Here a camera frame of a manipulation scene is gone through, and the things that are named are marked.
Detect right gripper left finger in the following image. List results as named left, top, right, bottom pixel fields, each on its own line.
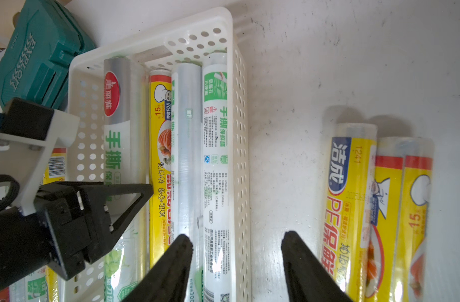
left=124, top=234, right=193, bottom=302

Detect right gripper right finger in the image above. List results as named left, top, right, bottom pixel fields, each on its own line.
left=281, top=231, right=351, bottom=302

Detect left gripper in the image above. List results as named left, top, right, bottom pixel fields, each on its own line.
left=0, top=182, right=153, bottom=291

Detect red oval label wrap roll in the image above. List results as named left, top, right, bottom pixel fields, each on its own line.
left=103, top=57, right=147, bottom=301

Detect yellow wrap roll chef label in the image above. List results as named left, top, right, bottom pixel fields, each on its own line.
left=149, top=69, right=172, bottom=267

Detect clear green label wrap roll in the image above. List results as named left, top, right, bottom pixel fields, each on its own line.
left=171, top=63, right=203, bottom=301

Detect white green wrap roll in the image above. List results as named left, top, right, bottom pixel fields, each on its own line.
left=202, top=52, right=231, bottom=301

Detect white plastic perforated basket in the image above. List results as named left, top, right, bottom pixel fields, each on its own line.
left=66, top=7, right=252, bottom=301

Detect yellow wrap roll left group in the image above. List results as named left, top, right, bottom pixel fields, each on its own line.
left=42, top=148, right=67, bottom=302

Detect yellow PE wrap roll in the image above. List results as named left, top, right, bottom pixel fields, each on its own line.
left=320, top=123, right=377, bottom=301

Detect white text wrap roll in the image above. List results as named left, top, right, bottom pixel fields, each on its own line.
left=9, top=266, right=49, bottom=302

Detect yellow wrap roll rightmost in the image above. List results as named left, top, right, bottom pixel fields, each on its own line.
left=365, top=137, right=434, bottom=301

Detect green plastic tool case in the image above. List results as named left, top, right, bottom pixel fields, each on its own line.
left=0, top=1, right=96, bottom=109

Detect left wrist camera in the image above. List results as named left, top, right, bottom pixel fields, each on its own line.
left=0, top=98, right=80, bottom=216

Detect orange handled pliers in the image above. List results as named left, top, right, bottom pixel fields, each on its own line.
left=0, top=288, right=10, bottom=302

